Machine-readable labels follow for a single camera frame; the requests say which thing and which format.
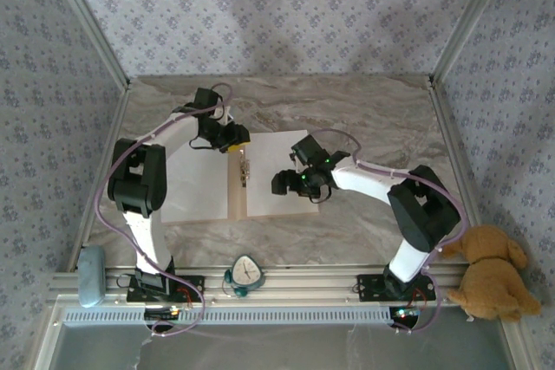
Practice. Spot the metal folder clip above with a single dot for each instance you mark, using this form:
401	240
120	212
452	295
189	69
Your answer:
245	170

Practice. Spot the white paper sheet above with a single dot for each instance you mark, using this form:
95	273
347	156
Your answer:
195	196
269	205

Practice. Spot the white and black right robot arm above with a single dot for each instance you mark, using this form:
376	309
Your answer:
422	214

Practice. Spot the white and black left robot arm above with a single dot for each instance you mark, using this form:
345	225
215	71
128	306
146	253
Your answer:
134	179

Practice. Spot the teal alarm clock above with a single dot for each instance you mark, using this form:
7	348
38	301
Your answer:
245	272

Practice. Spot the reflective metal panel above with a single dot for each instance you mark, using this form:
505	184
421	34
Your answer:
282	348

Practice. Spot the small circuit board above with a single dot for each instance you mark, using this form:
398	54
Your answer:
405	313
162	313

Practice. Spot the blue-grey pouch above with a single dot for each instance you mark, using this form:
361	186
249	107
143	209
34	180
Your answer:
91	279

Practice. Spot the brown plush dog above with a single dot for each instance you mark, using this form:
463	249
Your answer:
485	283

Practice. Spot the aluminium front rail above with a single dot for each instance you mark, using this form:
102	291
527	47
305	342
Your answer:
303	287

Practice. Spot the aluminium side rail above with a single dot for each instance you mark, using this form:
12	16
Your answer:
113	131
453	149

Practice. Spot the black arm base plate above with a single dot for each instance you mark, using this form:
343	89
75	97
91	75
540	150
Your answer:
191	287
368	287

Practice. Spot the aluminium frame post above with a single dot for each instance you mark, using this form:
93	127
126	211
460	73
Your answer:
86	21
472	21

